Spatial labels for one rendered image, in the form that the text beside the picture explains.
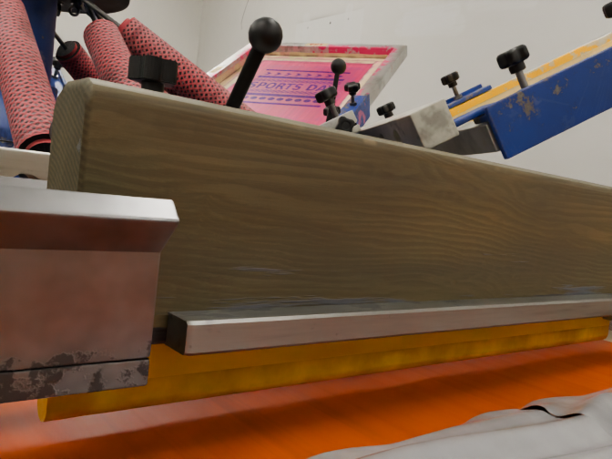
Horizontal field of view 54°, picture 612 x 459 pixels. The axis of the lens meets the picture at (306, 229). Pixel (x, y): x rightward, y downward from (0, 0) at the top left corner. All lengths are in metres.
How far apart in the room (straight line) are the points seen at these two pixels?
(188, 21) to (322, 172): 4.73
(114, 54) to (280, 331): 0.67
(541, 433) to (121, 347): 0.14
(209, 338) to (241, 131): 0.06
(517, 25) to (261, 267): 2.63
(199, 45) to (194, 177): 4.74
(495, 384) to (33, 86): 0.55
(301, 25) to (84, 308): 3.72
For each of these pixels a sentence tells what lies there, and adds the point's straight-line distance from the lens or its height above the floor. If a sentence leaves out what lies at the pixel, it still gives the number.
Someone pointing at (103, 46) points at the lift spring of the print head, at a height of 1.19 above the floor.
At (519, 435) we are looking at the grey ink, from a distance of 0.23.
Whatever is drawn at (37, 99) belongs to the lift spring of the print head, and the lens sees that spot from 0.68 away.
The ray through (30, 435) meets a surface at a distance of 0.20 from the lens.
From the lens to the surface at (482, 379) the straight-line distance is 0.31.
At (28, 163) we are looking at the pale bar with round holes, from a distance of 0.40.
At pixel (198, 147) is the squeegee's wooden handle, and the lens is 0.18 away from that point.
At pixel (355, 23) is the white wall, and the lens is 3.48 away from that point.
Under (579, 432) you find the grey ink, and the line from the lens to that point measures 0.25.
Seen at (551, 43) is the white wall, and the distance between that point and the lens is 2.69.
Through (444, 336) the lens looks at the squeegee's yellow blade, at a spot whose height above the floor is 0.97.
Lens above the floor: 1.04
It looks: 4 degrees down
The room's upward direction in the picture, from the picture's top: 7 degrees clockwise
